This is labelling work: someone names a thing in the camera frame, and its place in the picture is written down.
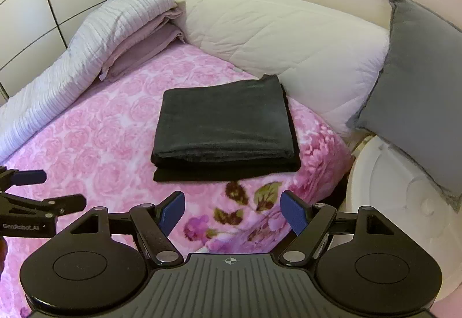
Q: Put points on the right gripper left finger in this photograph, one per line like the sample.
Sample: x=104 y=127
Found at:
x=153 y=224

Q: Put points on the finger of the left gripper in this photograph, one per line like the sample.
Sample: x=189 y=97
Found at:
x=12 y=205
x=15 y=177

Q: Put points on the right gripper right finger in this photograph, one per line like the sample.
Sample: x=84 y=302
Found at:
x=311 y=224

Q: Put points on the dark grey jeans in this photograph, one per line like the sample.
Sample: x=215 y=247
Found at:
x=232 y=131

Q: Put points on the person left hand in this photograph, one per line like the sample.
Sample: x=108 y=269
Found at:
x=3 y=253

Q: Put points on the white striped quilt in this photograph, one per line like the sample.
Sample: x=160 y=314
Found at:
x=49 y=94

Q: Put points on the grey cushion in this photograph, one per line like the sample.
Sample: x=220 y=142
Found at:
x=416 y=102

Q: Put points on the white quilted pillow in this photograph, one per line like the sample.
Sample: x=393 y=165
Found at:
x=326 y=59

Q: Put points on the mauve folded sheet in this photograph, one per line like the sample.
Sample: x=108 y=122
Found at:
x=142 y=45

